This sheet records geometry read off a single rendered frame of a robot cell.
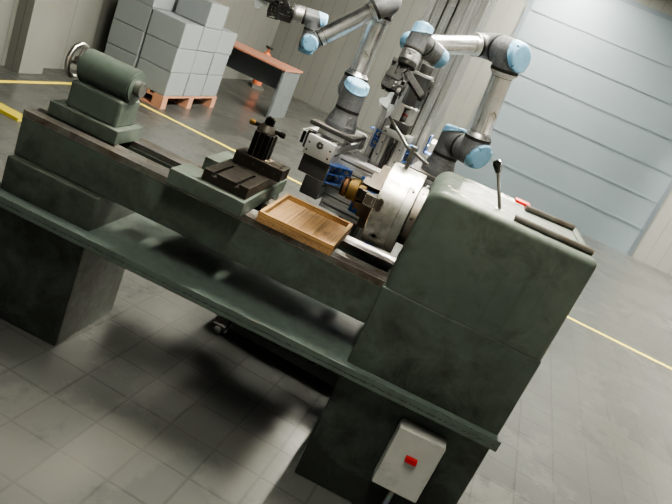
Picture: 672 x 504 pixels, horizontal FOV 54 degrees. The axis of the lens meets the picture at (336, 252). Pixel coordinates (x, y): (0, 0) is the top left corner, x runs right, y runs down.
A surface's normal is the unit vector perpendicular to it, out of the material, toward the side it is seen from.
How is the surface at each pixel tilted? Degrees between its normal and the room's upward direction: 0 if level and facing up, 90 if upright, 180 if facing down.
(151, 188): 90
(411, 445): 90
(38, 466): 0
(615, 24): 90
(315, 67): 90
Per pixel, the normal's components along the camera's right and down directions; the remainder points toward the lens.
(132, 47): -0.31, 0.22
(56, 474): 0.38, -0.87
